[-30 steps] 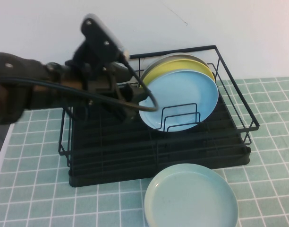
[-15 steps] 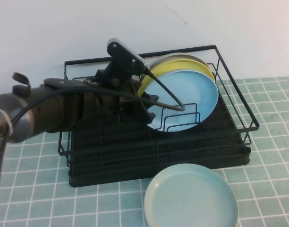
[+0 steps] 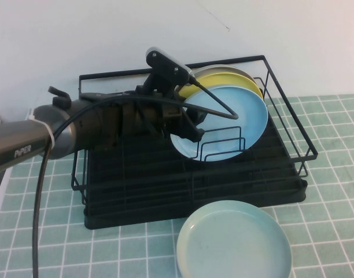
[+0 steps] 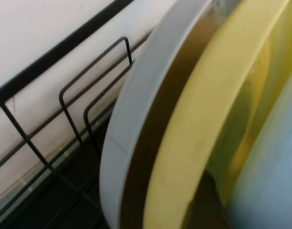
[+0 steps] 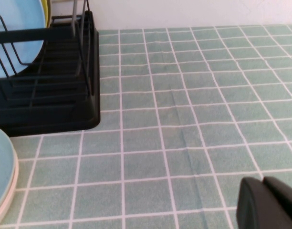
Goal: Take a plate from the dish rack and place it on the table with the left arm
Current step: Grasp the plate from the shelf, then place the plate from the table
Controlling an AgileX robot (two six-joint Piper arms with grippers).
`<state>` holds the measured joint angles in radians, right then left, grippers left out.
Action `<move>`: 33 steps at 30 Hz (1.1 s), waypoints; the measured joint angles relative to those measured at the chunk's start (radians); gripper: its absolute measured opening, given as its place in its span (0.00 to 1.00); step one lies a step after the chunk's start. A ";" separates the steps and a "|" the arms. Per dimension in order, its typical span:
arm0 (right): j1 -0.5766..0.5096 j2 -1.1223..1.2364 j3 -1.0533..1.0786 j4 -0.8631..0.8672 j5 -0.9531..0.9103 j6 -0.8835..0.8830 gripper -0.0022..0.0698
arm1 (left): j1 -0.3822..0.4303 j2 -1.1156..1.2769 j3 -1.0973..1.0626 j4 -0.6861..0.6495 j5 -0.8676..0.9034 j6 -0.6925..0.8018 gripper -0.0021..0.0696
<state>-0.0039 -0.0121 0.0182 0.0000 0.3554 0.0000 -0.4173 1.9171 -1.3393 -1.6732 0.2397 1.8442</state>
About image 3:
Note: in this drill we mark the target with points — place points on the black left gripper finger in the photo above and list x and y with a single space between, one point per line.
199 117
191 131

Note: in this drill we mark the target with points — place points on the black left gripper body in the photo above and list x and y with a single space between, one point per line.
154 116

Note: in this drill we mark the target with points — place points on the light blue plate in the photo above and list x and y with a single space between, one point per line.
243 116

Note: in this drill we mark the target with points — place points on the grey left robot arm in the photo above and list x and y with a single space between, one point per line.
20 139

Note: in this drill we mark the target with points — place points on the yellow plate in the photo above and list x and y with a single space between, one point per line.
232 81

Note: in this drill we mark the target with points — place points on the grey plate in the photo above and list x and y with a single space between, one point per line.
223 70

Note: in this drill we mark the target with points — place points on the pale green plate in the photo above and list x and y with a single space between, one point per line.
235 243

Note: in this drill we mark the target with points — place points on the black plastic drip tray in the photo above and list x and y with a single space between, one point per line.
136 173

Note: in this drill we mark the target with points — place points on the white zip tie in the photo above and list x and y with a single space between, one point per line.
51 134

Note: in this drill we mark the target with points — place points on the green tile-pattern tablecloth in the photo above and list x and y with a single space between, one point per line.
49 246

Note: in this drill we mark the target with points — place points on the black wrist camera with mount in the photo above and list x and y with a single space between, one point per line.
165 62

